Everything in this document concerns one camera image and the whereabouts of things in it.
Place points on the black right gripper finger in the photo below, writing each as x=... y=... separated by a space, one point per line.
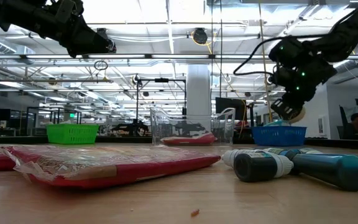
x=283 y=110

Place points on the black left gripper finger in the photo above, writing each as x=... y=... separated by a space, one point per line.
x=85 y=40

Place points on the blue patterned tape roll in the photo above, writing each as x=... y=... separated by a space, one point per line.
x=275 y=123

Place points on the dark patterned tape roll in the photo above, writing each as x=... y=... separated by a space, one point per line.
x=298 y=116

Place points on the black ink bottle white cap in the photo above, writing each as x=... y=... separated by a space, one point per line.
x=253 y=168
x=228 y=158

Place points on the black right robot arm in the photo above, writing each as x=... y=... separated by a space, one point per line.
x=346 y=31

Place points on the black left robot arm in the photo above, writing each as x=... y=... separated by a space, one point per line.
x=11 y=12

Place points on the blue plastic basket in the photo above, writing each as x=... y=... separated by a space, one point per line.
x=275 y=137

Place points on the black monitor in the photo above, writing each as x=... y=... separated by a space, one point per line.
x=228 y=105

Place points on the white building column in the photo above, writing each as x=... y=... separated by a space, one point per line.
x=197 y=93

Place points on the green plastic basket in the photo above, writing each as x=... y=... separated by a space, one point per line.
x=73 y=133

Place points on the clear plastic bin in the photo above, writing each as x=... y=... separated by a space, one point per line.
x=158 y=124

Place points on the brown crumb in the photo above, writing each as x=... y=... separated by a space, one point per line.
x=194 y=213

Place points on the black aluminium table frame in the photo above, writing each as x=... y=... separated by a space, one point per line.
x=337 y=143

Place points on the black background frame rig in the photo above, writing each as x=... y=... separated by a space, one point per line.
x=163 y=80

